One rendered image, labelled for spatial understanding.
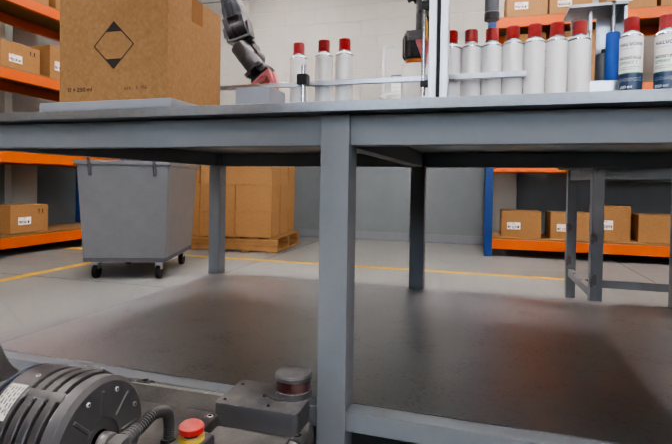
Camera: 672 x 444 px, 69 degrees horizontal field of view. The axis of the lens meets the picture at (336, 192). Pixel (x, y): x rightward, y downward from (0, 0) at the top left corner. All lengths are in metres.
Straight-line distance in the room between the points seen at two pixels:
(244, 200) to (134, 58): 3.59
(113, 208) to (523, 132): 3.00
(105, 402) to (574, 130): 0.83
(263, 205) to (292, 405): 3.83
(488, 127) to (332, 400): 0.61
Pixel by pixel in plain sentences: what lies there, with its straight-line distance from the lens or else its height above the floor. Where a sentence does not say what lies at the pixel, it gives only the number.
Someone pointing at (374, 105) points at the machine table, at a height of 0.82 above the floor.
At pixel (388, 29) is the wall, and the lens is 6.09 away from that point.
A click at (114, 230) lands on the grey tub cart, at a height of 0.33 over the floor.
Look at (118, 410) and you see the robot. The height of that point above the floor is 0.37.
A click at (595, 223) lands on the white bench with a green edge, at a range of 2.51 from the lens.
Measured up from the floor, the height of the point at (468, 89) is 0.92.
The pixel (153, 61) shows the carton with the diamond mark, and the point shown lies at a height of 0.94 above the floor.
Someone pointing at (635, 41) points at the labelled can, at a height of 1.02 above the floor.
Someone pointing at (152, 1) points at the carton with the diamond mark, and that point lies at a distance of 1.26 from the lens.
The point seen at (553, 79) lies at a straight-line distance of 1.36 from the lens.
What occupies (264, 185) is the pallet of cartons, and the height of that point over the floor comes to 0.64.
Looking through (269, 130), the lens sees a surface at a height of 0.78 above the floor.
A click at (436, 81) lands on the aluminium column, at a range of 1.23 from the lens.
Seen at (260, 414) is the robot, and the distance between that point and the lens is 0.94.
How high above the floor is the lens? 0.67
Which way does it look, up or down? 1 degrees down
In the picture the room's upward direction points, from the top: 1 degrees clockwise
